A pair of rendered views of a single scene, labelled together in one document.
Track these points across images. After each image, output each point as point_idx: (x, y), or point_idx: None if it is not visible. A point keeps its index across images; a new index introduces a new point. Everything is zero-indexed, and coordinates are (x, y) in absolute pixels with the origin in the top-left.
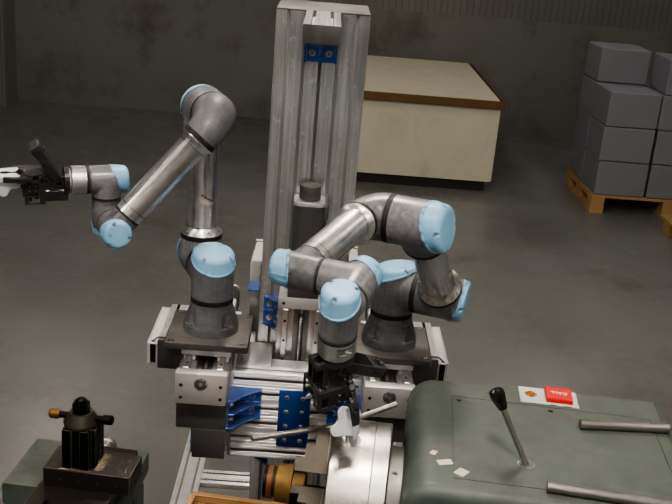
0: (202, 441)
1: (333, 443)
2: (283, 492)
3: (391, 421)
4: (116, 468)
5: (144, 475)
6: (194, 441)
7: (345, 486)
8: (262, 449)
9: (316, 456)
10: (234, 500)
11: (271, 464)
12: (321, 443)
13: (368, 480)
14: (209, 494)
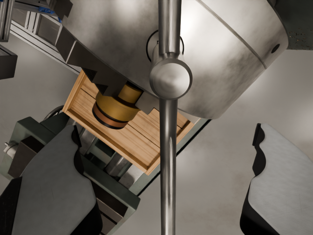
0: (1, 72)
1: (153, 93)
2: (137, 112)
3: None
4: None
5: (36, 123)
6: (1, 78)
7: (228, 95)
8: (5, 14)
9: (113, 71)
10: (78, 86)
11: (98, 115)
12: (98, 62)
13: (253, 58)
14: (68, 100)
